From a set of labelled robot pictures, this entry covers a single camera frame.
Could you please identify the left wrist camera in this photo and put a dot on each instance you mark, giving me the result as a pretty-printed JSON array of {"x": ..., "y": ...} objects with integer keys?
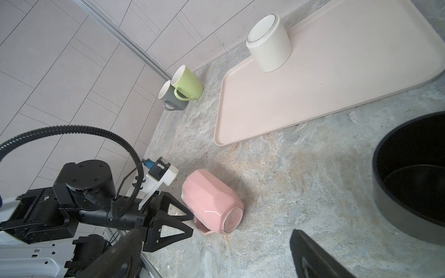
[{"x": 159, "y": 172}]

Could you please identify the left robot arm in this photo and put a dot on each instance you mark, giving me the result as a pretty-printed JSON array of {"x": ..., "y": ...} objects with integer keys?
[{"x": 82, "y": 228}]

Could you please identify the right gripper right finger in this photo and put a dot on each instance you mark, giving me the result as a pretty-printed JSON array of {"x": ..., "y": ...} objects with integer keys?
[{"x": 312, "y": 261}]

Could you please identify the light green mug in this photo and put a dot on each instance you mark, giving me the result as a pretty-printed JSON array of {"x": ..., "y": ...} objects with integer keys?
[{"x": 186, "y": 84}]

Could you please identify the white mug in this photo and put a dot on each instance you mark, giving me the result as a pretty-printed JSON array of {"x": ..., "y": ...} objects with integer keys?
[{"x": 269, "y": 43}]

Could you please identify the pink mug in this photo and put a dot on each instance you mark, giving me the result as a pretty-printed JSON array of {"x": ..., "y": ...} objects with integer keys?
[{"x": 215, "y": 206}]

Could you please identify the pink plastic tray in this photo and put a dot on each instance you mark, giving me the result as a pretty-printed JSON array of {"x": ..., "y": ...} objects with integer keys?
[{"x": 345, "y": 54}]

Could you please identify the grey mug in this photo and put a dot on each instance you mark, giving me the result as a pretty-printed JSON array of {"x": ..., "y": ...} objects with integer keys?
[{"x": 170, "y": 101}]

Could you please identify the black mug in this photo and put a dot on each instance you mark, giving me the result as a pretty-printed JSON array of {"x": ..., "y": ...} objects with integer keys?
[{"x": 408, "y": 170}]

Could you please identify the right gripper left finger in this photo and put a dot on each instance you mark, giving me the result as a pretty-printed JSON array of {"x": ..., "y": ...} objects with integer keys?
[{"x": 120, "y": 261}]

